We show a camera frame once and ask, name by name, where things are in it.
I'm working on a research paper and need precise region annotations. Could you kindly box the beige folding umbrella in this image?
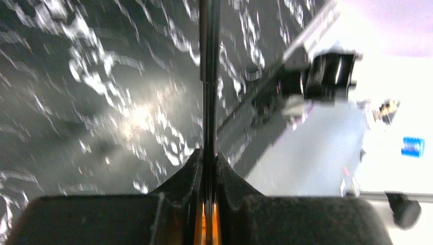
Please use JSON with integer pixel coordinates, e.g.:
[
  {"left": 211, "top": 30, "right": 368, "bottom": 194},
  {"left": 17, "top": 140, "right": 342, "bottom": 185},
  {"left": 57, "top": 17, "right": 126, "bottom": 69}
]
[{"left": 199, "top": 0, "right": 220, "bottom": 244}]

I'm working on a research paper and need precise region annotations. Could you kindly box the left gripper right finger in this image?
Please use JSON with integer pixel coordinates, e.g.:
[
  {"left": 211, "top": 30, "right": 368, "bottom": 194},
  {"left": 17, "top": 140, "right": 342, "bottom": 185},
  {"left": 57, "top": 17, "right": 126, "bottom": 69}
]
[{"left": 215, "top": 156, "right": 392, "bottom": 244}]

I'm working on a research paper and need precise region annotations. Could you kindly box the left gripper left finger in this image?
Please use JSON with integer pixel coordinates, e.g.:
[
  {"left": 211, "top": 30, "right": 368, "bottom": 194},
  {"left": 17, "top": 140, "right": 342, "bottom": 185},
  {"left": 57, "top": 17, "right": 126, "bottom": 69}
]
[{"left": 6, "top": 149, "right": 203, "bottom": 244}]

